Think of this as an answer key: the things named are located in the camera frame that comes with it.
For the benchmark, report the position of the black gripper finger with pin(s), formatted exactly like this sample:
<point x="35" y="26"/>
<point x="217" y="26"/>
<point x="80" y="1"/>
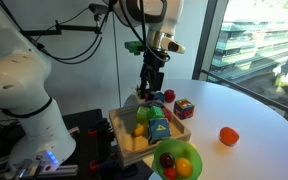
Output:
<point x="156" y="82"/>
<point x="144" y="87"/>

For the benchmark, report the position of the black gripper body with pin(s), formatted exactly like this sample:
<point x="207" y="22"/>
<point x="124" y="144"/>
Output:
<point x="152" y="65"/>

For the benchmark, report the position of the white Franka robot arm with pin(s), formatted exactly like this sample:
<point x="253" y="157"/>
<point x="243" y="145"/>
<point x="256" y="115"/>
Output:
<point x="17" y="83"/>

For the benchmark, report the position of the green plastic bowl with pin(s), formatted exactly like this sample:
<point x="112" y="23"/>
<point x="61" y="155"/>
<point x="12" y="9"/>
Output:
<point x="184" y="148"/>

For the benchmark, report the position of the yellow toy fruit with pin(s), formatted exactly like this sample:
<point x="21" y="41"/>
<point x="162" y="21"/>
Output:
<point x="183" y="167"/>

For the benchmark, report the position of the small red toy fruit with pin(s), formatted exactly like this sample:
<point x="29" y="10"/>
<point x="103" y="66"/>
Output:
<point x="170" y="173"/>

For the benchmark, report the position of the orange toy fruit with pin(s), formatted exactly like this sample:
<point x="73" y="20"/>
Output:
<point x="229" y="136"/>

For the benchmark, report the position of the zebra print soft cube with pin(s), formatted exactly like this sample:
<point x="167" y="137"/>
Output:
<point x="137" y="90"/>

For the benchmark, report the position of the blue toy block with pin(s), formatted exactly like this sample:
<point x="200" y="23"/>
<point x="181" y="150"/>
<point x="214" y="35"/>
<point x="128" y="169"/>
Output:
<point x="160" y="97"/>

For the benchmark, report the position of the red toy apple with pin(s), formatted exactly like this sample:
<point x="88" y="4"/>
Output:
<point x="169" y="96"/>

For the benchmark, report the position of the lime green toy block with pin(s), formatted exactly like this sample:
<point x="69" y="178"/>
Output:
<point x="142" y="114"/>

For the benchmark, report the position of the orange toy block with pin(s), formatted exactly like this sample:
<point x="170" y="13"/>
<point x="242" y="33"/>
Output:
<point x="167" y="115"/>

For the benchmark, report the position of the multicoloured soft cube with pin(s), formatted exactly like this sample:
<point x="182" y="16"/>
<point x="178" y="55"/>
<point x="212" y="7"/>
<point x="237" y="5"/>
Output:
<point x="184" y="109"/>

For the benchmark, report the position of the animal and number soft cube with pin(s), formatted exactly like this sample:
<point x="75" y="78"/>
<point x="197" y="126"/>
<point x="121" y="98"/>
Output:
<point x="159" y="130"/>

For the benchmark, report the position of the wooden tray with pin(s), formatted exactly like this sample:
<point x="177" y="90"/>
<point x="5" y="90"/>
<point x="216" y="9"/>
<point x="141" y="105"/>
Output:
<point x="127" y="143"/>

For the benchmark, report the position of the window mullion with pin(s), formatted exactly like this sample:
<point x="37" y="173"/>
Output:
<point x="205" y="36"/>

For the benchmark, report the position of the black robot stand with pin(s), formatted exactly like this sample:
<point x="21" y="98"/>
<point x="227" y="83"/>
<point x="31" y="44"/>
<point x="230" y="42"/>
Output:
<point x="84" y="120"/>

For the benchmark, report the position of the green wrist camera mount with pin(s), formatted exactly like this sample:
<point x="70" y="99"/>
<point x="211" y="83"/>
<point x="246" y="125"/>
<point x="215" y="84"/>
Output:
<point x="133" y="47"/>

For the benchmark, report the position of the black external camera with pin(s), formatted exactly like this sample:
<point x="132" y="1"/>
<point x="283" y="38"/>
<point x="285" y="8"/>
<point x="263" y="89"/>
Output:
<point x="98" y="8"/>

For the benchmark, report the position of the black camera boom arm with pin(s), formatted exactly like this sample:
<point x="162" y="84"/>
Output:
<point x="74" y="28"/>

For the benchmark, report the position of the aluminium rail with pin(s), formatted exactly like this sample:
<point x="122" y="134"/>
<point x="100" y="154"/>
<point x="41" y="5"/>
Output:
<point x="67" y="170"/>

